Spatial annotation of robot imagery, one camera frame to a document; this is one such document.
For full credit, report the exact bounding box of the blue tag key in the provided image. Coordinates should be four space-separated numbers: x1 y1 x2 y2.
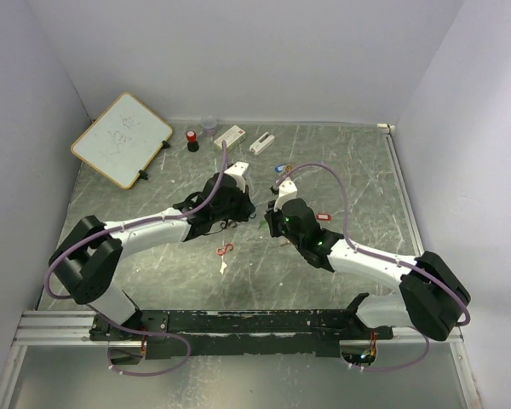
275 164 291 174

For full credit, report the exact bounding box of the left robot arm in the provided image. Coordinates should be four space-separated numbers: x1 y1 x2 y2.
44 163 255 340

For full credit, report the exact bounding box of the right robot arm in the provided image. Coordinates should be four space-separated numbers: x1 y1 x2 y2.
265 199 471 342

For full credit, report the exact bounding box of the red tag key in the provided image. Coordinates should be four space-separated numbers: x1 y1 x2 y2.
316 213 332 222

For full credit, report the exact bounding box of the red S-carabiner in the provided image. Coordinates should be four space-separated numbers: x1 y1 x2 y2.
216 243 234 256

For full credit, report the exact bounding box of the white green cardboard box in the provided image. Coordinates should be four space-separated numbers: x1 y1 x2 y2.
213 125 246 152

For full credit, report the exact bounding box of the red black stamp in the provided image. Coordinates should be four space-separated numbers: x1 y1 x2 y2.
186 130 199 153

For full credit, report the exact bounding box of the white plastic device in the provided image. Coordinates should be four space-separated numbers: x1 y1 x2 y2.
249 132 275 156

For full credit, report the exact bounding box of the clear plastic cup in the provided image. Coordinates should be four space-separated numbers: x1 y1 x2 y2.
200 116 217 137

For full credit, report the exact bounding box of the wood-framed whiteboard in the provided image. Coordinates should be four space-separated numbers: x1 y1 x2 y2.
71 92 173 189

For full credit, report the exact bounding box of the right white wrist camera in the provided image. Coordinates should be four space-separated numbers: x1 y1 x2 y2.
271 178 298 211

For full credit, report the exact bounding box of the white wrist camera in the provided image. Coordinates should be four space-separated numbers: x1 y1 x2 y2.
271 178 298 211
225 161 250 192

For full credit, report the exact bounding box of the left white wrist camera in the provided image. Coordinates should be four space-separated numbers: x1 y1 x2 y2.
225 161 250 192

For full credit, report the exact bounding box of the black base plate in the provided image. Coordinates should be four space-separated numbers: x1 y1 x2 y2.
89 308 393 360

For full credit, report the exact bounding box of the aluminium rail frame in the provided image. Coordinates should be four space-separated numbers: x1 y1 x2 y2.
0 124 480 408

